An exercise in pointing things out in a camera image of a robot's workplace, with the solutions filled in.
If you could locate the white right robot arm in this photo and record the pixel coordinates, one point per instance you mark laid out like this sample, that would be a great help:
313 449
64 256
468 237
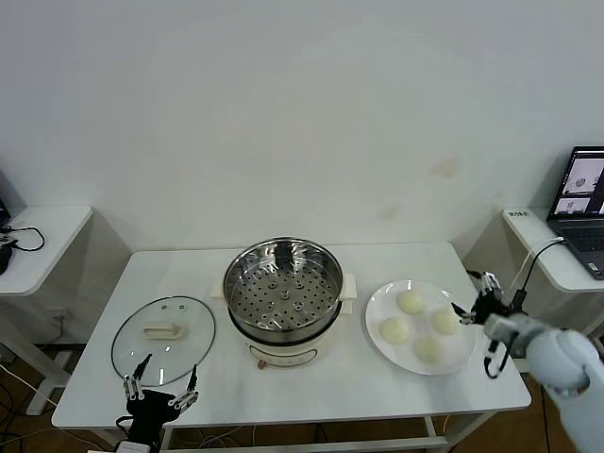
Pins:
561 363

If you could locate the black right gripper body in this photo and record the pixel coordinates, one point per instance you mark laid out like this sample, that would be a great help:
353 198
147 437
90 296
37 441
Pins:
488 307

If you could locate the white paper label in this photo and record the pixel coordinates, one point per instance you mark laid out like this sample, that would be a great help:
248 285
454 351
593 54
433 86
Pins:
518 213

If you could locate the black open laptop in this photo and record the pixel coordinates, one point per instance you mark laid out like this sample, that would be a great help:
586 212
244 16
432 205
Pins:
4 212

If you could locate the white steamed baozi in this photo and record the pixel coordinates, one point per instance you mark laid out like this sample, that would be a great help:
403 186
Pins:
394 330
410 302
446 321
428 350

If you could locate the cream electric cooking pot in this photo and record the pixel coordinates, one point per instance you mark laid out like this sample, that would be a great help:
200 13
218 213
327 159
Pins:
283 353

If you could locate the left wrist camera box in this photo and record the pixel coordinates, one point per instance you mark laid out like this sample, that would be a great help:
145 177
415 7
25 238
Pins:
129 447

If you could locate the perforated steel steamer basket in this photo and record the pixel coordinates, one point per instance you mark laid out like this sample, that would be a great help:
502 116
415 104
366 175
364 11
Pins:
283 302

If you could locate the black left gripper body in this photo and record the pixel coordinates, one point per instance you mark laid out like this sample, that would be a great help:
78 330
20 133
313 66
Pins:
146 406

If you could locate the grey open laptop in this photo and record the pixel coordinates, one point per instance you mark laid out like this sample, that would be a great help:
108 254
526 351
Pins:
580 236

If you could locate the white side table with label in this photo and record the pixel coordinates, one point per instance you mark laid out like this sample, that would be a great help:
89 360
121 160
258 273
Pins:
528 231

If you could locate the round white plate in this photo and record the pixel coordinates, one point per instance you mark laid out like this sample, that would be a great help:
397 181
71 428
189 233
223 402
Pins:
420 325

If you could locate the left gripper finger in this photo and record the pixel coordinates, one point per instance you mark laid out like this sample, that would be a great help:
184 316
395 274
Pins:
191 389
134 384

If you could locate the white wall socket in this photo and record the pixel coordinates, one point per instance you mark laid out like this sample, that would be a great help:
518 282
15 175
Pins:
59 314

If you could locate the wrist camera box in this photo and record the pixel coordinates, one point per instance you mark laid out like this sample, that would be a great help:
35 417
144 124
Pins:
500 325
129 447

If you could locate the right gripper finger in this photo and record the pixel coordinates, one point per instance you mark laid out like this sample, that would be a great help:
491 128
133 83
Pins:
488 285
464 317

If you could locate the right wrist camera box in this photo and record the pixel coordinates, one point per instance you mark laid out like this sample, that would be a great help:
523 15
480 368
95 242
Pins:
500 325

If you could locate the white work table frame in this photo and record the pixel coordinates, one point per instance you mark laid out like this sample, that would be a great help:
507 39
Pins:
377 443

